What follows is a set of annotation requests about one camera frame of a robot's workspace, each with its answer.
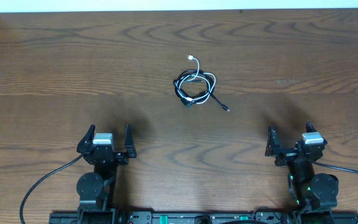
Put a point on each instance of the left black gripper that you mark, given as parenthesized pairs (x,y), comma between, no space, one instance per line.
(105,154)

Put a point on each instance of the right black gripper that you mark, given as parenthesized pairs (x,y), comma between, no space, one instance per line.
(293,153)

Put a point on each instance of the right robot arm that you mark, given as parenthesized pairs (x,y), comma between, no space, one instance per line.
(316,194)

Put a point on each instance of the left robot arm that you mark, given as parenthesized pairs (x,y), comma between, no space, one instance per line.
(96,188)

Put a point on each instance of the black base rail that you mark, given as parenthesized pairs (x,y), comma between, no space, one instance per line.
(143,217)

